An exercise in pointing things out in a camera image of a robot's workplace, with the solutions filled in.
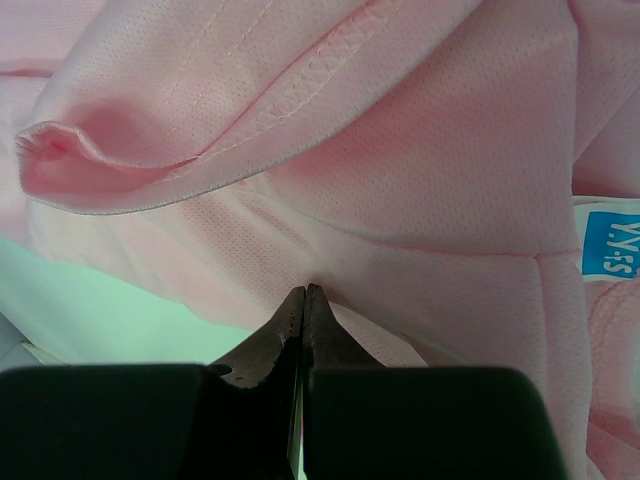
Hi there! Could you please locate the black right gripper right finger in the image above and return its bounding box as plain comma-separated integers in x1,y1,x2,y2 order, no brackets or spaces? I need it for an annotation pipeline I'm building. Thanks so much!
302,285,568,480

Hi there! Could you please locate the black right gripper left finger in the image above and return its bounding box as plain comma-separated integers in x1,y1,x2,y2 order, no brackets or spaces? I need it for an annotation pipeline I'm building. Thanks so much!
1,287,305,479

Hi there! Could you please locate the pink t shirt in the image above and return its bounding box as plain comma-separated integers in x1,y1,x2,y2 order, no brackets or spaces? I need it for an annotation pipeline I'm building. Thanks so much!
1,1,639,479

